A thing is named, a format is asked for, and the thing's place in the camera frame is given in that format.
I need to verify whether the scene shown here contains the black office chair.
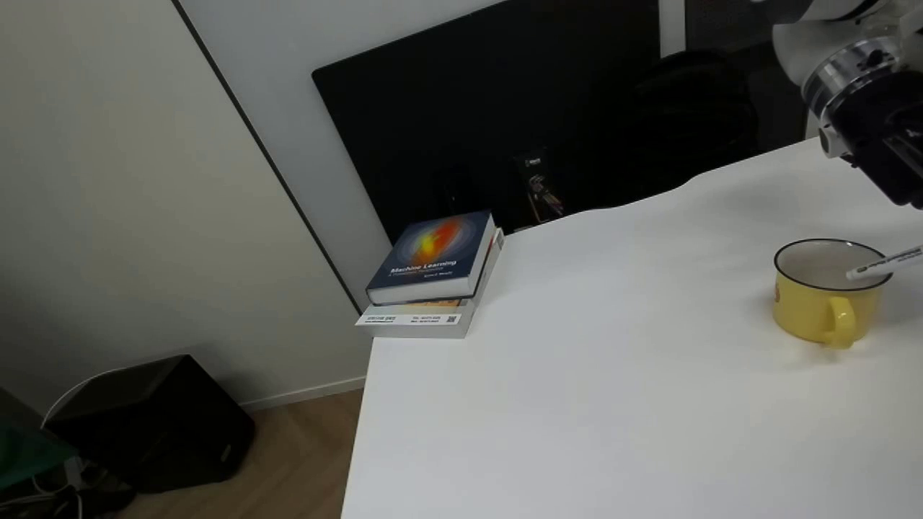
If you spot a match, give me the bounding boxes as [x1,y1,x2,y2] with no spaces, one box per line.
[575,49,766,216]

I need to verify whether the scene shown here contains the tangled floor cables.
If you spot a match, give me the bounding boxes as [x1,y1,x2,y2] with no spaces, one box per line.
[0,458,138,519]

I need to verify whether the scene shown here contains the green cloth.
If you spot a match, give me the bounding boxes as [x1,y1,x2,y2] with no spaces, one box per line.
[0,418,79,503]

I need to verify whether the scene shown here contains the white book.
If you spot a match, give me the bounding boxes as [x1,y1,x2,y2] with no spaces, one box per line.
[356,227,507,341]

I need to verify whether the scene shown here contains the white marker with blue cap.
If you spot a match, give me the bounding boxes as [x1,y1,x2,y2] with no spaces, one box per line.
[845,242,923,282]

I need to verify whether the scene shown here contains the black flat panel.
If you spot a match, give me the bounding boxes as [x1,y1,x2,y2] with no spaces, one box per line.
[311,0,667,247]

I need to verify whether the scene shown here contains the yellow enamel cup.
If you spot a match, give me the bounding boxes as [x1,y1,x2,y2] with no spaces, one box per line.
[770,237,897,351]

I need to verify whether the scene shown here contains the black box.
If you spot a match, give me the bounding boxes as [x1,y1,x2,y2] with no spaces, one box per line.
[40,351,259,497]

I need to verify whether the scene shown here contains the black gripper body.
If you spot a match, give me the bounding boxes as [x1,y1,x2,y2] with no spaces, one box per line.
[842,70,923,210]

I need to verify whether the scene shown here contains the dark blue book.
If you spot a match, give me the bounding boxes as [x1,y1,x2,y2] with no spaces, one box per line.
[363,210,499,309]

